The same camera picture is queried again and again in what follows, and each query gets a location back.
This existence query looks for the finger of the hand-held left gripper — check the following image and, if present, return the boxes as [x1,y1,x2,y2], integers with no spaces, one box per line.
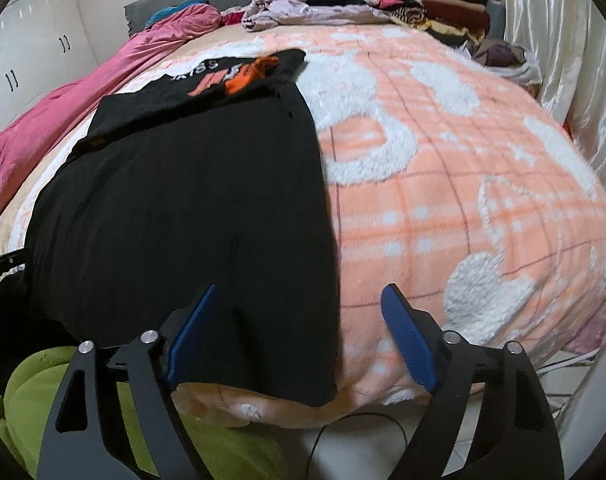
[0,247,31,281]

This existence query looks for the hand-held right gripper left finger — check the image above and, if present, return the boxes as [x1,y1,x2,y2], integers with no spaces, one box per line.
[35,284,219,480]

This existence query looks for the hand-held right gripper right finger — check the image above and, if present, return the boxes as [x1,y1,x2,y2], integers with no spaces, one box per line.
[380,283,566,480]

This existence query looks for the black sweater with orange cuffs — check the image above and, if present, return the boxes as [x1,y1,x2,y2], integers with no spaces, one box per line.
[0,49,341,408]

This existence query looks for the white bag of clothes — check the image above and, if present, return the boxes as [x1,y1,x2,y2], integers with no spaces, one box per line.
[470,40,544,86]

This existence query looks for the stack of folded clothes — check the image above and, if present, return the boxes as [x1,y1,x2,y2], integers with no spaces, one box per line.
[355,0,499,48]

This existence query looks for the person's lime green pants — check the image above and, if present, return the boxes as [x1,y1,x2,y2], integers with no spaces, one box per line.
[0,345,289,480]

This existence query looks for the pink duvet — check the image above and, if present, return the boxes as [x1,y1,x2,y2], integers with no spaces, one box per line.
[0,2,223,236]

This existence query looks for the pink bed sheet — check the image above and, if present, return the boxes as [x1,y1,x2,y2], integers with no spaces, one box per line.
[566,300,606,356]

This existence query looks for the peach and white patterned blanket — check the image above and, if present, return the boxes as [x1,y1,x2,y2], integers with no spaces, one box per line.
[13,25,606,411]

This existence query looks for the white furniture panel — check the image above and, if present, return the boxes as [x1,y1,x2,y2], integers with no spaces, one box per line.
[558,355,606,461]

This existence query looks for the white wardrobe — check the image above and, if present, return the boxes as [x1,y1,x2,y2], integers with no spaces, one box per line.
[0,0,134,136]

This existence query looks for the blue cloth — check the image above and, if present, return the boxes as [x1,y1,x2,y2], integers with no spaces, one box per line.
[143,0,204,28]

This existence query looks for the dark red garment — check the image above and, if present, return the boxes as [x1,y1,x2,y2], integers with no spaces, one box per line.
[220,6,256,26]

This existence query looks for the white satin curtain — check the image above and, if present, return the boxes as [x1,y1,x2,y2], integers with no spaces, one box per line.
[483,0,606,196]

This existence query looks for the crumpled lilac garment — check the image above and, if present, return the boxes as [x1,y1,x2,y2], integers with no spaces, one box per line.
[241,0,391,33]

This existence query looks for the black cable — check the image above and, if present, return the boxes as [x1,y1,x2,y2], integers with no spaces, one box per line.
[305,411,414,480]

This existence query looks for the white cable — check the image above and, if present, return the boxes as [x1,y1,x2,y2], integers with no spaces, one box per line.
[538,354,596,377]

